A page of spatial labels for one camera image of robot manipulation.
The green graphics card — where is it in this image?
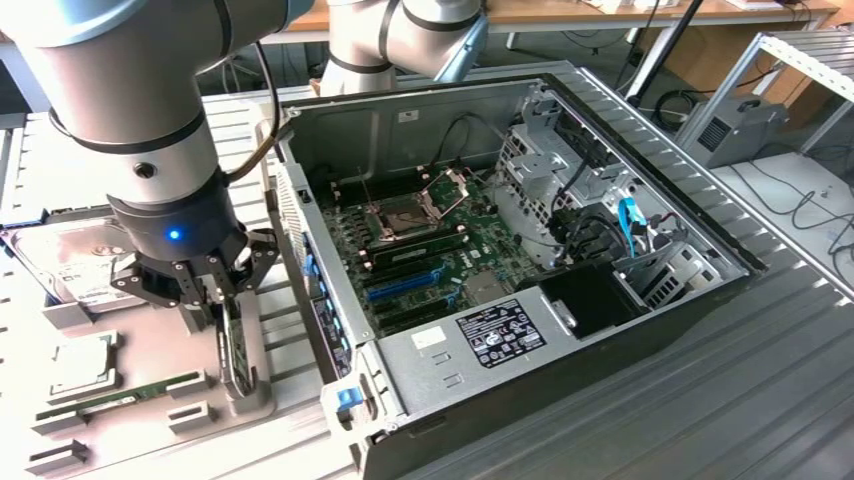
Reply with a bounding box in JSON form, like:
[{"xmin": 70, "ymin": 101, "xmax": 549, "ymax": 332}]
[{"xmin": 214, "ymin": 292, "xmax": 261, "ymax": 401}]

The silver CPU chip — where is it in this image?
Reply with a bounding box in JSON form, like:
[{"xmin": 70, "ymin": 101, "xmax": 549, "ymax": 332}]
[{"xmin": 50, "ymin": 342, "xmax": 115, "ymax": 396}]

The blue expansion slot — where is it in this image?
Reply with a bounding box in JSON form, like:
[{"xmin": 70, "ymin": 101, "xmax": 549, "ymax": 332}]
[{"xmin": 363, "ymin": 267, "xmax": 446, "ymax": 301}]

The silver chipset heatsink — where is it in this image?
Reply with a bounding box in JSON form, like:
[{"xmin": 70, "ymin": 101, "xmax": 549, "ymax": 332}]
[{"xmin": 465, "ymin": 272, "xmax": 513, "ymax": 306}]

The aluminium slat frame table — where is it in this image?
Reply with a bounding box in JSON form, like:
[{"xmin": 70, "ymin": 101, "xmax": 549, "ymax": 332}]
[{"xmin": 673, "ymin": 27, "xmax": 854, "ymax": 281}]

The metal disk bay cage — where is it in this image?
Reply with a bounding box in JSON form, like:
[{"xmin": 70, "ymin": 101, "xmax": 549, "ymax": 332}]
[{"xmin": 497, "ymin": 122, "xmax": 606, "ymax": 241}]

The blue disk caddy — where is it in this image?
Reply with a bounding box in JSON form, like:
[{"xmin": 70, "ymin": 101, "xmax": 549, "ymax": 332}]
[{"xmin": 0, "ymin": 205, "xmax": 116, "ymax": 261}]

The installed RAM stick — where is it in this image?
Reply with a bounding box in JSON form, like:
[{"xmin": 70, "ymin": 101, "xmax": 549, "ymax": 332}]
[{"xmin": 370, "ymin": 234, "xmax": 469, "ymax": 271}]

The black plastic duct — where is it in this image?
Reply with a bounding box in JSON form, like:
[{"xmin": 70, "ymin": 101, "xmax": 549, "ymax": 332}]
[{"xmin": 537, "ymin": 262, "xmax": 653, "ymax": 341}]

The grey parts rack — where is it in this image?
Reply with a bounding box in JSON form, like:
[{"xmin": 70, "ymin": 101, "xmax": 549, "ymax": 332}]
[{"xmin": 24, "ymin": 287, "xmax": 279, "ymax": 477}]

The loose green RAM stick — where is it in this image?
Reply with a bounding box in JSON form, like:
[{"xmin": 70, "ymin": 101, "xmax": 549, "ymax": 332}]
[{"xmin": 32, "ymin": 369, "xmax": 202, "ymax": 420}]

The black tripod pole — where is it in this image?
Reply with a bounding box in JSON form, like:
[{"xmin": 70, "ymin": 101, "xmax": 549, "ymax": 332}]
[{"xmin": 626, "ymin": 0, "xmax": 706, "ymax": 109}]

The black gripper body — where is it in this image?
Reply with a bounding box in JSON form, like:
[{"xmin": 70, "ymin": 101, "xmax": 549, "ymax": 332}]
[{"xmin": 106, "ymin": 172, "xmax": 254, "ymax": 274}]

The green Dell motherboard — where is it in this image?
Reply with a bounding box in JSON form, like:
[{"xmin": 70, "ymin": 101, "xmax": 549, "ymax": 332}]
[{"xmin": 319, "ymin": 167, "xmax": 535, "ymax": 336}]

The grey control box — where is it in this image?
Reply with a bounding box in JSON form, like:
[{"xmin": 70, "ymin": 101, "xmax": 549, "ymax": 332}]
[{"xmin": 693, "ymin": 94, "xmax": 793, "ymax": 169}]

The blue disk wire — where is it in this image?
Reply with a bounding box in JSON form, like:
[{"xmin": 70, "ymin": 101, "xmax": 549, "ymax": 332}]
[{"xmin": 617, "ymin": 197, "xmax": 649, "ymax": 259}]

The silver hard disk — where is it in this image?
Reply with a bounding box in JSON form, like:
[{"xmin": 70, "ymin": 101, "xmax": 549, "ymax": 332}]
[{"xmin": 3, "ymin": 214, "xmax": 146, "ymax": 314}]

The metal socket cover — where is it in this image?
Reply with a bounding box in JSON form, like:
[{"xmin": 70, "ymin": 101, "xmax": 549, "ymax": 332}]
[{"xmin": 417, "ymin": 168, "xmax": 473, "ymax": 224}]

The black looped wire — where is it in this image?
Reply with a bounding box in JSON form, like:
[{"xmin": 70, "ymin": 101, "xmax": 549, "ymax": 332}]
[{"xmin": 431, "ymin": 115, "xmax": 499, "ymax": 169}]

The open PC case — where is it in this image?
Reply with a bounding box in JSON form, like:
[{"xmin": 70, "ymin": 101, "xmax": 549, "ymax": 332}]
[{"xmin": 247, "ymin": 72, "xmax": 769, "ymax": 480}]

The silver power supply unit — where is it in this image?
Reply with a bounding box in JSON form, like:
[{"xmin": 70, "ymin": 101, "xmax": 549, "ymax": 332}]
[{"xmin": 363, "ymin": 285, "xmax": 589, "ymax": 419}]

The black disk wire bundle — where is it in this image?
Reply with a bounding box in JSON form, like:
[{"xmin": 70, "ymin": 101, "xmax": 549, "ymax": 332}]
[{"xmin": 550, "ymin": 204, "xmax": 626, "ymax": 266}]

